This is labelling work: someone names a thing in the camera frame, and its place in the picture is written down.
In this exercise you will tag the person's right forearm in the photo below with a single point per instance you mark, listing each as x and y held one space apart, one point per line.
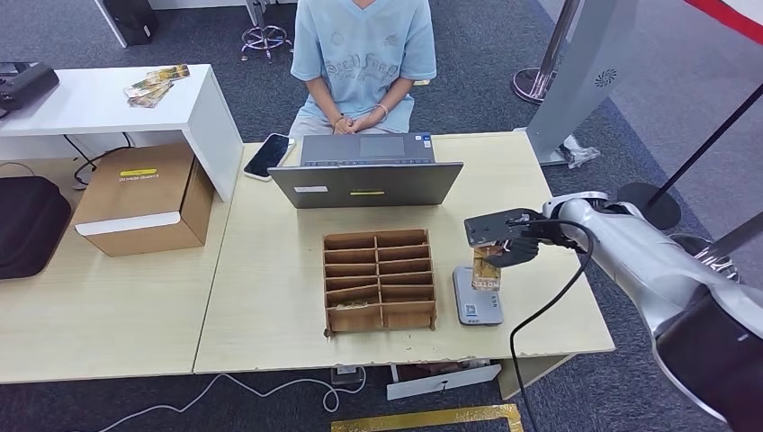
325 98

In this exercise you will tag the person's left forearm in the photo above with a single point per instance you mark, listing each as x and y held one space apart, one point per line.
396 95

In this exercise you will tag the wooden card organizer rack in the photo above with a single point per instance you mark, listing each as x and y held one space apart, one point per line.
378 283

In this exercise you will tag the room key card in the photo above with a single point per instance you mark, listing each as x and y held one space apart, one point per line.
350 306

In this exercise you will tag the grey card reader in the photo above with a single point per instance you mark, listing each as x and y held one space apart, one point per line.
480 307

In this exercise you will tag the person's right hand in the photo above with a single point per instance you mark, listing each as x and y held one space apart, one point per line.
344 125

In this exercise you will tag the grey laptop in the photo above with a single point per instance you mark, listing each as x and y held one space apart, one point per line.
363 186

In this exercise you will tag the black stanchion with round base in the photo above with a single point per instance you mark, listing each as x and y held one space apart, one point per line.
656 211

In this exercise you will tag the grey standing kiosk panel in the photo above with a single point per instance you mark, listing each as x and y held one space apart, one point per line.
581 77

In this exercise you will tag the person's left hand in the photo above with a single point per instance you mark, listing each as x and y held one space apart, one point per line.
371 121

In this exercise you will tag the person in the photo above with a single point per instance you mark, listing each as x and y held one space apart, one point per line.
363 54

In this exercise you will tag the white desk shelf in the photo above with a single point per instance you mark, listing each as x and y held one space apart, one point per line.
77 101

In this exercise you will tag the gold floor tape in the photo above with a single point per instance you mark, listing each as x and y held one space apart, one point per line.
417 418

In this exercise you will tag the black soft case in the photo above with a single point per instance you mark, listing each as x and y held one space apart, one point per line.
27 225

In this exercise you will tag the black computer tower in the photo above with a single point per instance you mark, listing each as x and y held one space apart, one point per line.
132 21

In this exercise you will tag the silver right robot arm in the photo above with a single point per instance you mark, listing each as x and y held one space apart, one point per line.
644 256

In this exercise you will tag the chrome stanchion with round base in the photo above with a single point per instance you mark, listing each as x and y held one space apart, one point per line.
529 85

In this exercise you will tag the black desktop device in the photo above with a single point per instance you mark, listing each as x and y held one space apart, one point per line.
27 84

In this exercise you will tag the crumpled clear plastic wrap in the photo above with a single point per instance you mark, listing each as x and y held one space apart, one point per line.
579 153

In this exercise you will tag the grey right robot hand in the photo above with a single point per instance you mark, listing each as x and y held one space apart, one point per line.
512 253

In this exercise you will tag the chrome stanchion with mirror base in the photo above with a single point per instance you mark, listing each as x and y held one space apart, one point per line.
736 238

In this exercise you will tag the black smartphone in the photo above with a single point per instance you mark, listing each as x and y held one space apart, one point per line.
268 156

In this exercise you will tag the red barrier belt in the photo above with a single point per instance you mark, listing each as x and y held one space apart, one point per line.
730 18

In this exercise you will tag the small power adapter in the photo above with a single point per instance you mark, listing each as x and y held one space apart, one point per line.
347 375

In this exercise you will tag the brown cardboard box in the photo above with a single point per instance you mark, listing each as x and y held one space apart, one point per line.
140 201

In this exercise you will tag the chrome stool base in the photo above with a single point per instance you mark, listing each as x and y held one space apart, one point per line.
265 39

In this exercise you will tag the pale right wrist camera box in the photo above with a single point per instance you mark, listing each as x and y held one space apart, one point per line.
495 226

